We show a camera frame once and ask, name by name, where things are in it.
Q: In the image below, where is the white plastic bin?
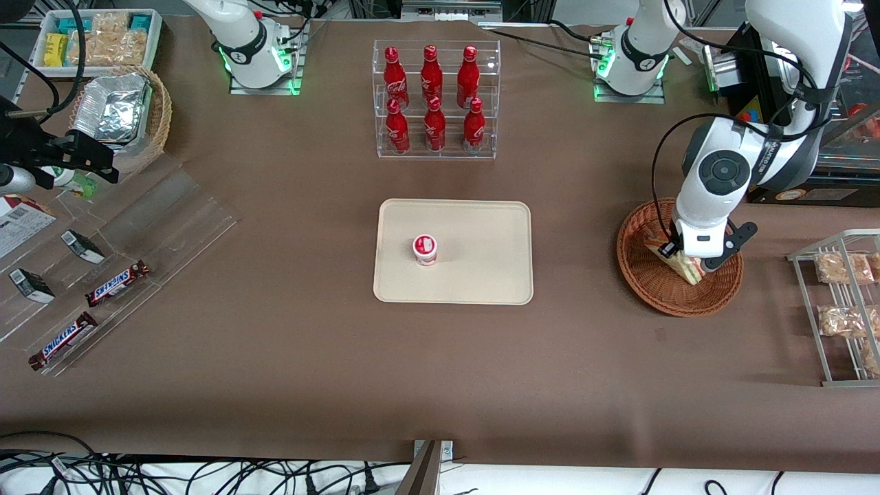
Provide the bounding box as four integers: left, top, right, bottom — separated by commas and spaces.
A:
31, 8, 164, 78

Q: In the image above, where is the clear nut snack bag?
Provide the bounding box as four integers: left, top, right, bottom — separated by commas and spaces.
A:
91, 12, 131, 35
67, 31, 149, 67

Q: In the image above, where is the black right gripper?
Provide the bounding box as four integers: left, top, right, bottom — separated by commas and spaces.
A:
0, 96, 119, 184

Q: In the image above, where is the brown Snickers bar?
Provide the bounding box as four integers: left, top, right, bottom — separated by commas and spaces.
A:
28, 311, 99, 372
85, 260, 151, 308

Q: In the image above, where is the clear acrylic bottle rack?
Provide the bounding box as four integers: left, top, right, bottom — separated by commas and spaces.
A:
372, 39, 502, 160

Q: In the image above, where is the light tall wicker basket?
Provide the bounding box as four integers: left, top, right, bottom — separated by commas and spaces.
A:
69, 65, 173, 176

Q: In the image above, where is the red white yogurt cup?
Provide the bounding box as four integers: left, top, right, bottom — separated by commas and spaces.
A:
412, 234, 439, 267

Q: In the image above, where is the black food warmer appliance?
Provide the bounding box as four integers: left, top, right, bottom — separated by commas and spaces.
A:
715, 21, 880, 205

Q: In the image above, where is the brown round wicker basket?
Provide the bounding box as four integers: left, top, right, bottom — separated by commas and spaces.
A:
616, 197, 745, 318

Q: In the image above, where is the brown table cover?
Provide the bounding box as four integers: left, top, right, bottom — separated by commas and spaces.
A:
0, 15, 880, 475

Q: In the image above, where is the aluminium foil tray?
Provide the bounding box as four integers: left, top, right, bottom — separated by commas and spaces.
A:
72, 72, 153, 145

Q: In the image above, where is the triangle sandwich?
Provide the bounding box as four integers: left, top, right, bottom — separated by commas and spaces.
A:
643, 230, 707, 286

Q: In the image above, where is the clear acrylic stepped display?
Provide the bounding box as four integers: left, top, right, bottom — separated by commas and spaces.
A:
0, 151, 239, 377

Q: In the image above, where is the clear plastic wrapper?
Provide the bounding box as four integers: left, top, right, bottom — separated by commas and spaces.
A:
677, 36, 709, 66

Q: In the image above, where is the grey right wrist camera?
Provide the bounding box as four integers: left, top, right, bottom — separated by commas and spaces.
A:
0, 164, 36, 195

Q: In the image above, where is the green white small bottle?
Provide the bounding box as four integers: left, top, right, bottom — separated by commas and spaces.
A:
41, 165, 98, 199

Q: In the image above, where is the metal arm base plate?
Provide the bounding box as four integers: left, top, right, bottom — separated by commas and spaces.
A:
593, 27, 666, 104
229, 21, 303, 96

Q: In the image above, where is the black cable bundle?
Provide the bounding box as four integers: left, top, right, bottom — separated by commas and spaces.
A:
0, 432, 413, 495

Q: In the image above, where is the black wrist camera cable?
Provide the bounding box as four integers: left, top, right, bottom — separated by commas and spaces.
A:
650, 0, 826, 241

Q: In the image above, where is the beige plastic tray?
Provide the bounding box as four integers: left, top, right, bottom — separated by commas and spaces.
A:
373, 199, 534, 305

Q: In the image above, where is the small black white box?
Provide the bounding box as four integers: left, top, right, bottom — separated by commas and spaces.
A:
60, 230, 106, 265
8, 267, 56, 304

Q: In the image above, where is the white printed paper carton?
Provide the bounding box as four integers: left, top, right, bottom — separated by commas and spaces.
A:
0, 195, 58, 261

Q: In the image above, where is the grey wire shelf rack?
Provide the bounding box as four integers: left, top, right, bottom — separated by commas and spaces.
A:
787, 229, 880, 388

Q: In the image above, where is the yellow snack packet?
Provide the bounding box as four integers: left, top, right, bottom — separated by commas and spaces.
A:
43, 33, 69, 67

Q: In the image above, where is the red cola bottle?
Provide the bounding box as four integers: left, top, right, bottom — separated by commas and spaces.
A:
457, 45, 481, 109
423, 96, 447, 153
421, 45, 444, 104
463, 98, 487, 155
385, 98, 411, 155
382, 46, 410, 111

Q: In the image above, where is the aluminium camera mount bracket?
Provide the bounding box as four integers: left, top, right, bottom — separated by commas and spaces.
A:
395, 440, 454, 495

